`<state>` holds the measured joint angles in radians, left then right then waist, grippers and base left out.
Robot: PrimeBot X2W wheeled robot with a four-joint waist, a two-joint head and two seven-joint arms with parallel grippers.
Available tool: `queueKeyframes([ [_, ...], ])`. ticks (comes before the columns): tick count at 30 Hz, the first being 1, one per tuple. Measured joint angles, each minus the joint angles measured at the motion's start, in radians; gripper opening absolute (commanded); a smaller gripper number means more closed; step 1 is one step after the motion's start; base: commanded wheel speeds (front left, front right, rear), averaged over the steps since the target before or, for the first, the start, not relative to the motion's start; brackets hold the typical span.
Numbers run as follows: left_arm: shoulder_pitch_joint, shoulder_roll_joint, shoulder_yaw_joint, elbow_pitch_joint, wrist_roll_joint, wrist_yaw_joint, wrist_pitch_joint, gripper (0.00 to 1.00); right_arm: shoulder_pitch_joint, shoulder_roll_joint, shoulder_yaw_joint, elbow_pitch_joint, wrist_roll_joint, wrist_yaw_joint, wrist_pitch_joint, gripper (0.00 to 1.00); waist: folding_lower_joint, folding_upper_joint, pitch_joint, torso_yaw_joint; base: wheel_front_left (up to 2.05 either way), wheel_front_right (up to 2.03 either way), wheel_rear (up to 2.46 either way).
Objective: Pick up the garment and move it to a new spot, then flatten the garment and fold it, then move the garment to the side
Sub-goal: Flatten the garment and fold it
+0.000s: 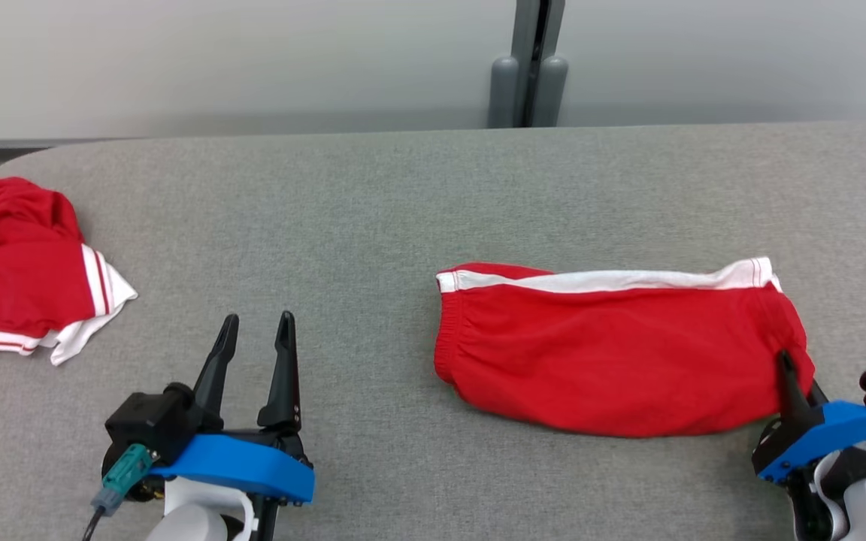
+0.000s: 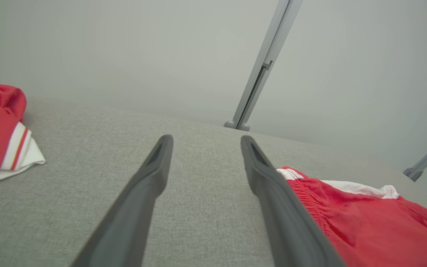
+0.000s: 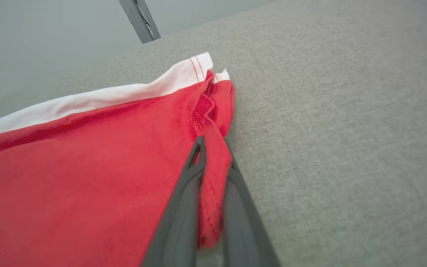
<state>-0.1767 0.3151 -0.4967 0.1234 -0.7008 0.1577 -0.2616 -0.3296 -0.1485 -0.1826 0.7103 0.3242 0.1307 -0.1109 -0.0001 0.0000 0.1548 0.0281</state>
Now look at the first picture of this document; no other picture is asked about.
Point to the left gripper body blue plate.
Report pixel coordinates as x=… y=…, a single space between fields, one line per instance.
x=245 y=466

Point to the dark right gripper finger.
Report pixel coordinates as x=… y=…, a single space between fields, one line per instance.
x=792 y=391
x=818 y=394

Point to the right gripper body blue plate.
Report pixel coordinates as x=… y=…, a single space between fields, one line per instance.
x=831 y=428

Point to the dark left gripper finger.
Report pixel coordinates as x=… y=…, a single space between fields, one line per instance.
x=285 y=383
x=216 y=376

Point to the red shorts white stripe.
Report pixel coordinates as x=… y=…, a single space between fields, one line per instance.
x=613 y=353

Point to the red white sports shirt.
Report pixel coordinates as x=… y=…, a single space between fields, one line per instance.
x=12 y=263

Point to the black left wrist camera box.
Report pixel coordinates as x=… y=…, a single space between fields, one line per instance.
x=151 y=421

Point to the grey cylindrical post bumper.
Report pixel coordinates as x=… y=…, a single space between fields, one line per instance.
x=504 y=94
x=552 y=92

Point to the grey metal partition post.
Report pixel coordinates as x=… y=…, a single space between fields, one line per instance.
x=534 y=45

